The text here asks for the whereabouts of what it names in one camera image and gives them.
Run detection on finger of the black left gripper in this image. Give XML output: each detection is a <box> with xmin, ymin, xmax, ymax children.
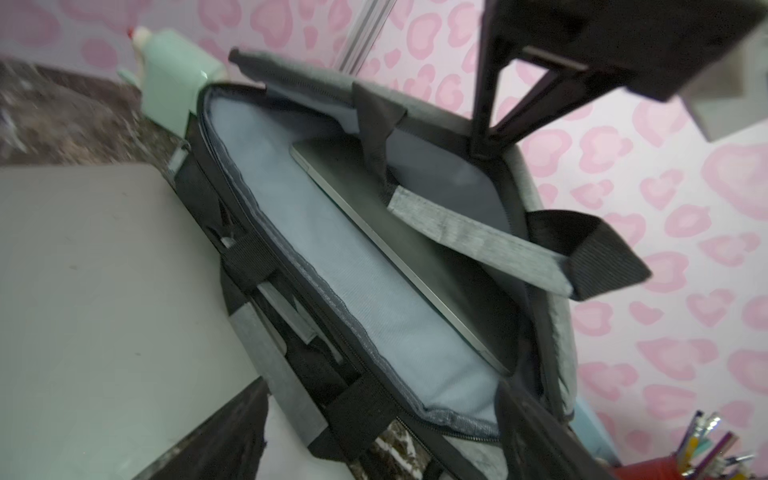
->
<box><xmin>470</xmin><ymin>0</ymin><xmax>767</xmax><ymax>158</ymax></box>

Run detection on dark green laptop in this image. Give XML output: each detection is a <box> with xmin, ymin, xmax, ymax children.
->
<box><xmin>1</xmin><ymin>164</ymin><xmax>256</xmax><ymax>479</ymax></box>

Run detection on light blue eraser box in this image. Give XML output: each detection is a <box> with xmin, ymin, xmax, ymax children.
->
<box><xmin>570</xmin><ymin>396</ymin><xmax>620</xmax><ymax>467</ymax></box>

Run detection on red pencil cup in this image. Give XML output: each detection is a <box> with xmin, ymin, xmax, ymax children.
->
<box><xmin>612</xmin><ymin>456</ymin><xmax>685</xmax><ymax>480</ymax></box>

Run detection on bundle of coloured pencils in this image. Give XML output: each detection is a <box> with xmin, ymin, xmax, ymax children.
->
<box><xmin>673</xmin><ymin>402</ymin><xmax>760</xmax><ymax>479</ymax></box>

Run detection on pale green tape dispenser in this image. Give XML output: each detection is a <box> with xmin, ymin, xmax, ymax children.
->
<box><xmin>117</xmin><ymin>26</ymin><xmax>228</xmax><ymax>138</ymax></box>

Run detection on dark grey laptop case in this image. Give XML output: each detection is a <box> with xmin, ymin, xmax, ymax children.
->
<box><xmin>176</xmin><ymin>49</ymin><xmax>650</xmax><ymax>479</ymax></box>

